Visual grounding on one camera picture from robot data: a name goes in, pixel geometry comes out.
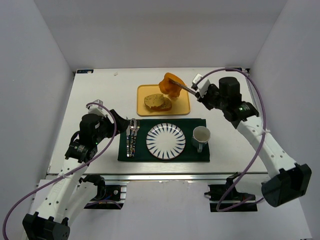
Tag metal kitchen tongs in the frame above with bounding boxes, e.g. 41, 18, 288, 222
169, 78, 197, 96

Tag round orange bread loaf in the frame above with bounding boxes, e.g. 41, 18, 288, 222
158, 72, 185, 99

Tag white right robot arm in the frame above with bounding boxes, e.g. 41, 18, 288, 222
192, 77, 312, 207

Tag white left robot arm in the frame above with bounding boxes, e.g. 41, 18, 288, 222
22, 100, 130, 240

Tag seeded bread slice top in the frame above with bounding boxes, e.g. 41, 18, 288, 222
143, 93, 165, 109

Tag seeded bread slice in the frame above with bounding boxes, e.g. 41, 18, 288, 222
156, 97, 172, 112
143, 93, 165, 109

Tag seeded bread slice bottom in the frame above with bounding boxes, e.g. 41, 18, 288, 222
156, 97, 172, 112

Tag blue label sticker right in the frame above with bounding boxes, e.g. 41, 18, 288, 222
225, 67, 243, 72

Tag blue label sticker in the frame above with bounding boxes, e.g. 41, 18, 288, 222
225, 67, 243, 72
76, 69, 94, 74

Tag grey ceramic mug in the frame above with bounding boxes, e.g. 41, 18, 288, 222
191, 126, 211, 153

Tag yellow serving tray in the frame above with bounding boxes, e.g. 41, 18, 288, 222
136, 84, 191, 117

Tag blue striped white plate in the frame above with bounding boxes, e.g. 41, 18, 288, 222
146, 123, 186, 161

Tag blue label sticker left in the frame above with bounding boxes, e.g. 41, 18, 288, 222
76, 69, 94, 74

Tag dark green placemat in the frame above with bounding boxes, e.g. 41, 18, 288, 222
118, 118, 210, 163

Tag patterned handle knife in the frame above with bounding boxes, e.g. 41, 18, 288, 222
126, 117, 131, 158

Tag patterned handle spoon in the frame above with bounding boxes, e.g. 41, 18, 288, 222
131, 118, 140, 157

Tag patterned handle fork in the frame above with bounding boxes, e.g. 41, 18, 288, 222
129, 118, 137, 157

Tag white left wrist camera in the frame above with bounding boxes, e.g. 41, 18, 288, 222
86, 99, 108, 118

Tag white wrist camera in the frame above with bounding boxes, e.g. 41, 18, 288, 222
86, 99, 108, 118
191, 73, 211, 98

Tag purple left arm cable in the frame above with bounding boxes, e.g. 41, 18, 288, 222
4, 102, 118, 238

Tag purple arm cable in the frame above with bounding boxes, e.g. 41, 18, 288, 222
215, 67, 267, 212
4, 102, 118, 238

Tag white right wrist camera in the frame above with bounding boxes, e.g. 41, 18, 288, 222
191, 73, 211, 98

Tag aluminium table front rail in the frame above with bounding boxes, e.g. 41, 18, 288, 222
46, 172, 268, 185

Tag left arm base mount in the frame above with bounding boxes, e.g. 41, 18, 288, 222
79, 174, 127, 210

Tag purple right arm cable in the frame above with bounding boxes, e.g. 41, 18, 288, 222
215, 67, 267, 212

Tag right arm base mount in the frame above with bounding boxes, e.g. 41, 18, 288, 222
204, 173, 258, 213

